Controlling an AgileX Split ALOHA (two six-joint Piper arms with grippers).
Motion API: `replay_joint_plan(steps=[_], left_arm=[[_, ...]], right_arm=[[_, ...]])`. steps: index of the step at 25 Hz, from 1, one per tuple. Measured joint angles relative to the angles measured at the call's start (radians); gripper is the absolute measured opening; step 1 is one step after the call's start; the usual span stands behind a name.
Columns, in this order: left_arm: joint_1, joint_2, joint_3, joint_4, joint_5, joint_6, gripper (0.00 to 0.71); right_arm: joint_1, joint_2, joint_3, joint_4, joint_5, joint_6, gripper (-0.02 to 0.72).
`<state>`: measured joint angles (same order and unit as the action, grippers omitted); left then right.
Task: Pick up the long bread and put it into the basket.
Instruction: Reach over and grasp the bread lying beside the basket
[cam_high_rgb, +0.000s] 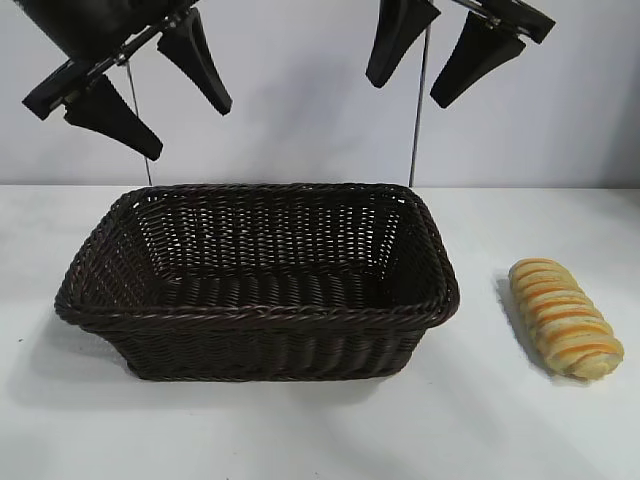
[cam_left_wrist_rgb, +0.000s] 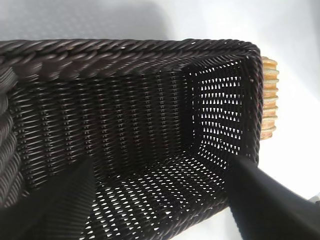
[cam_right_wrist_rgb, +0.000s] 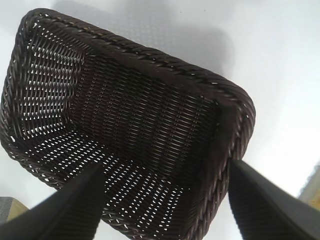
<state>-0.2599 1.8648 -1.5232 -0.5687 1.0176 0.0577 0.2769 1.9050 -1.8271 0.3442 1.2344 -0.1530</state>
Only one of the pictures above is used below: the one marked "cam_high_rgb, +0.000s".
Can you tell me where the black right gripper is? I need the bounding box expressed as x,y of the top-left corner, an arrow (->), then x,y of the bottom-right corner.
365,0 -> 557,109

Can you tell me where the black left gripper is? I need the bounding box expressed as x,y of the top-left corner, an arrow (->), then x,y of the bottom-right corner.
20,0 -> 234,161

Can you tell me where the dark brown wicker basket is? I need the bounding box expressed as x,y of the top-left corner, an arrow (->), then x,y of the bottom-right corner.
53,182 -> 461,384

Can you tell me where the long striped bread loaf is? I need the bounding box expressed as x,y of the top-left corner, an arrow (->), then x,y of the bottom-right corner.
507,257 -> 626,382

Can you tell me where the thin metal rod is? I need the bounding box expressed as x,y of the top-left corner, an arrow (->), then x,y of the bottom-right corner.
409,22 -> 430,187
127,62 -> 153,187

